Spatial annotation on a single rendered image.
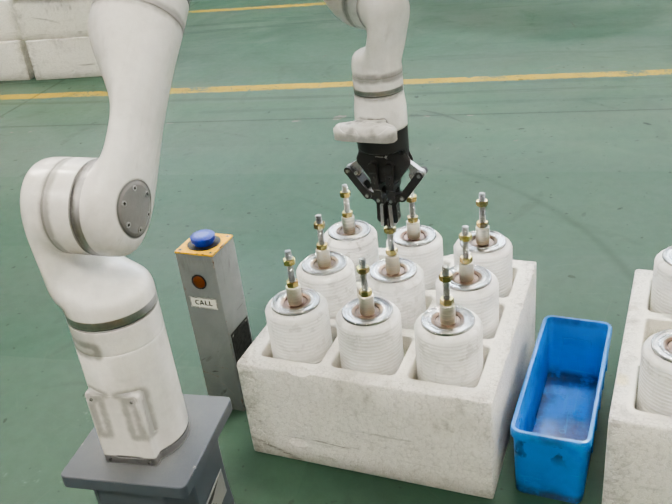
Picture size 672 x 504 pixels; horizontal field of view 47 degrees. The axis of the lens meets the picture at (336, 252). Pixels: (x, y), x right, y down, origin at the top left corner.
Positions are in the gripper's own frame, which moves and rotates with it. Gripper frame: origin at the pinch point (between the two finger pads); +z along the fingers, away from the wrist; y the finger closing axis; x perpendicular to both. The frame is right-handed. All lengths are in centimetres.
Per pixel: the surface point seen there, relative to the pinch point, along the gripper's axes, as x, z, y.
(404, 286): 3.4, 10.7, -3.0
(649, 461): 17.1, 23.2, -40.4
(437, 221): -65, 35, 14
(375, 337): 16.0, 11.6, -3.1
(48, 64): -166, 28, 232
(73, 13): -172, 7, 214
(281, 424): 20.3, 28.1, 12.4
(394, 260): 0.9, 7.8, -0.7
